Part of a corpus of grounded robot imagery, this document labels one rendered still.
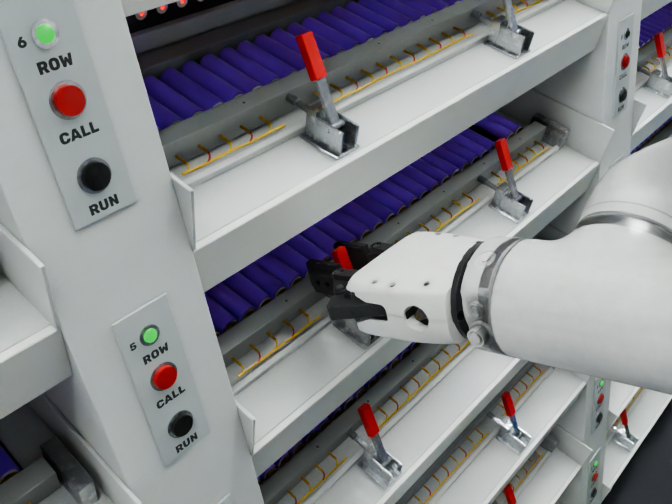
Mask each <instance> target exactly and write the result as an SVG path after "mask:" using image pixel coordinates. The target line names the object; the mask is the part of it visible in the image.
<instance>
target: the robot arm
mask: <svg viewBox="0 0 672 504"><path fill-rule="evenodd" d="M339 246H345V248H346V250H347V253H348V256H349V259H350V261H351V264H352V267H353V269H344V268H342V267H341V264H340V263H334V262H328V261H322V260H315V259H310V260H308V261H307V262H306V265H307V269H308V272H309V275H310V281H311V284H312V286H313V287H314V289H315V291H316V292H319V293H323V294H328V295H333V296H332V297H331V299H330V300H329V302H328V304H327V306H326V307H327V310H328V313H329V316H330V319H331V320H343V319H353V318H361V319H360V320H359V321H357V322H356V323H357V325H358V328H359V330H360V331H362V332H365V333H368V334H372V335H377V336H381V337H386V338H392V339H398V340H404V341H411V342H419V343H431V344H459V343H461V342H463V341H464V340H466V339H467V340H469V341H470V343H471V344H473V345H474V346H475V347H476V348H478V349H481V350H484V351H488V352H492V353H497V354H501V355H505V356H510V357H513V358H518V359H522V360H526V361H530V362H535V363H539V364H543V365H547V366H551V367H556V368H560V369H564V370H568V371H572V372H577V373H581V374H585V375H589V376H594V377H598V378H602V379H606V380H610V381H615V382H619V383H623V384H627V385H631V386H636V387H640V388H644V389H648V390H653V391H657V392H661V393H665V394H669V395H672V137H670V138H668V139H665V140H662V141H660V142H658V143H655V144H653V145H650V146H648V147H646V148H644V149H641V150H639V151H637V152H635V153H633V154H631V155H629V156H628V157H626V158H624V159H623V160H621V161H619V162H618V163H616V164H615V165H614V166H612V167H611V168H610V169H609V170H608V171H607V172H606V173H605V174H604V175H603V177H602V178H601V179H600V181H599V182H598V183H597V185H596V187H595V188H594V190H593V192H592V193H591V195H590V197H589V199H588V201H587V204H586V206H585V208H584V210H583V213H582V215H581V217H580V219H579V222H578V224H577V226H576V228H575V229H574V231H573V232H572V233H570V234H569V235H567V236H566V237H564V238H561V239H558V240H553V241H548V240H537V239H525V238H515V237H504V236H495V237H492V238H490V239H488V240H482V239H477V238H473V237H467V236H461V235H455V234H449V233H440V232H416V233H413V234H411V235H409V236H407V237H405V238H404V239H402V240H401V241H399V242H397V243H394V244H388V243H383V242H376V243H373V244H371V245H370V248H369V247H368V244H364V243H356V242H348V241H340V240H339V241H337V242H335V243H334V249H336V248H337V247H339Z"/></svg>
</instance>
